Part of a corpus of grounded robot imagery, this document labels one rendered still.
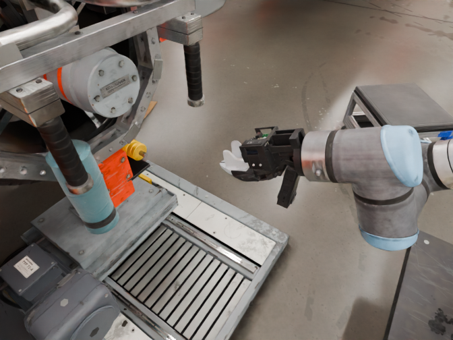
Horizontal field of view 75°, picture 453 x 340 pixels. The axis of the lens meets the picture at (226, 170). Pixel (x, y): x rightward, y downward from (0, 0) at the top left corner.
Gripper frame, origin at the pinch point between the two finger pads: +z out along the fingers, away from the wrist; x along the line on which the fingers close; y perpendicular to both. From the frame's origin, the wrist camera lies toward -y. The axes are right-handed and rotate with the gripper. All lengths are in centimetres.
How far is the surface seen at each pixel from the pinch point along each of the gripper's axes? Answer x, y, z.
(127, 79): 3.1, 24.6, 12.4
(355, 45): -265, -55, 40
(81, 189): 24.6, 13.1, 10.9
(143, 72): -17.5, 21.5, 32.7
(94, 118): -1.9, 16.2, 43.9
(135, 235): 4, -31, 58
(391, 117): -98, -45, -15
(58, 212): 13, -12, 81
